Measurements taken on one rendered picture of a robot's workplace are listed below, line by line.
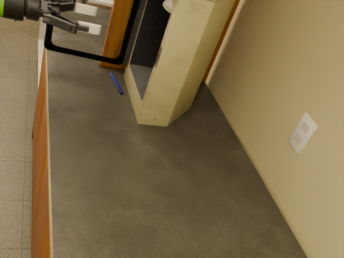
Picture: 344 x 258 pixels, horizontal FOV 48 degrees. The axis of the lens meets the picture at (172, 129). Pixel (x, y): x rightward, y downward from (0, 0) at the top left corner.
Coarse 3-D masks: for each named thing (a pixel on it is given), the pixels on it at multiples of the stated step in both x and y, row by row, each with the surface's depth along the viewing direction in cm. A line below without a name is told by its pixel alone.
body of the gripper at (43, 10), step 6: (30, 0) 111; (36, 0) 111; (30, 6) 111; (36, 6) 111; (42, 6) 114; (54, 6) 117; (30, 12) 112; (36, 12) 112; (42, 12) 112; (48, 12) 113; (54, 12) 114; (30, 18) 114; (36, 18) 114
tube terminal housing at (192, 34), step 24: (192, 0) 111; (216, 0) 113; (168, 24) 116; (192, 24) 116; (216, 24) 125; (168, 48) 119; (192, 48) 121; (168, 72) 124; (192, 72) 131; (144, 96) 131; (168, 96) 131; (192, 96) 148; (144, 120) 135; (168, 120) 137
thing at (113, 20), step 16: (80, 0) 136; (96, 0) 136; (112, 0) 137; (128, 0) 138; (80, 16) 139; (96, 16) 140; (112, 16) 141; (128, 16) 142; (64, 32) 142; (80, 32) 143; (112, 32) 145; (80, 48) 147; (96, 48) 148; (112, 48) 149
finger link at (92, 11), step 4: (76, 4) 123; (80, 4) 124; (76, 8) 124; (80, 8) 125; (84, 8) 125; (88, 8) 125; (92, 8) 125; (96, 8) 126; (80, 12) 125; (84, 12) 126; (88, 12) 126; (92, 12) 126; (96, 12) 127
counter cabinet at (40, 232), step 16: (32, 176) 211; (32, 192) 200; (48, 192) 131; (32, 208) 191; (48, 208) 127; (32, 224) 182; (48, 224) 123; (32, 240) 175; (48, 240) 120; (32, 256) 167; (48, 256) 116
